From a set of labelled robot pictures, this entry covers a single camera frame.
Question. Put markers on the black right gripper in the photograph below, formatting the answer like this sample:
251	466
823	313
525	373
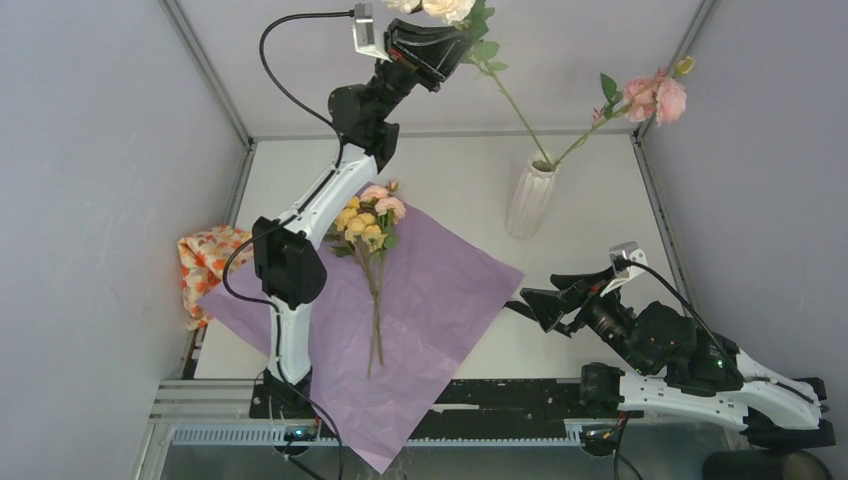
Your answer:
580	290

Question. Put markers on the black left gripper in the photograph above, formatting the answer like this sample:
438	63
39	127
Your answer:
425	56

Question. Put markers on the black printed ribbon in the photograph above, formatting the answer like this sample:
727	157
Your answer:
526	312

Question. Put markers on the white rose stem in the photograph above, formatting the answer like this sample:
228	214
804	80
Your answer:
472	17

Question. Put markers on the peach rose stem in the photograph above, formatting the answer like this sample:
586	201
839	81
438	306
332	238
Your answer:
380	212

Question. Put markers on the yellow rose stem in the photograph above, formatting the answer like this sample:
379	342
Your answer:
342	235

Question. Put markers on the purple wrapping paper sheet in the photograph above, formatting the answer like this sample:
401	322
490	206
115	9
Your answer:
377	370

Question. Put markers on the pink rose stem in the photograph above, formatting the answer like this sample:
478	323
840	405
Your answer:
661	97

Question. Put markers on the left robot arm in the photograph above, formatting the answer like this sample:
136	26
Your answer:
286	259

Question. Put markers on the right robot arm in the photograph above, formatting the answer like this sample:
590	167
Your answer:
676	364

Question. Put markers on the white ribbed ceramic vase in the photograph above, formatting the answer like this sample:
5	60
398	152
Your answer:
530	197

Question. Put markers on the black cylinder object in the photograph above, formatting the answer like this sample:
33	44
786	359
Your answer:
765	465

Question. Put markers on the orange floral cloth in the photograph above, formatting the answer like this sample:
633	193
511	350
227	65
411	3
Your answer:
202	256

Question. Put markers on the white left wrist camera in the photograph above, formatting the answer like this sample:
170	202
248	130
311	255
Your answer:
368	40

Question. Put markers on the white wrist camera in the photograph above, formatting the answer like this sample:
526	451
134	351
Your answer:
626	262
368	40

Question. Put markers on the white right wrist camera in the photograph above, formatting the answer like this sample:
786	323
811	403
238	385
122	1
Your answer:
626	262

